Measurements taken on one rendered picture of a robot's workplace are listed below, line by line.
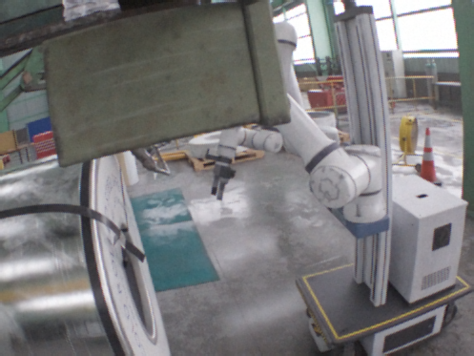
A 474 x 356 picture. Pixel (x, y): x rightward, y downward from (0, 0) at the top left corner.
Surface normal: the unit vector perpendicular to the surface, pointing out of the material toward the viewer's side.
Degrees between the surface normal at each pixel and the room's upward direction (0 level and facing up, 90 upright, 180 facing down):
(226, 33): 88
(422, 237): 90
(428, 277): 90
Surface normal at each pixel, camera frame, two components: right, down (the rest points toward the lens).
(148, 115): 0.26, 0.20
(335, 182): -0.57, 0.30
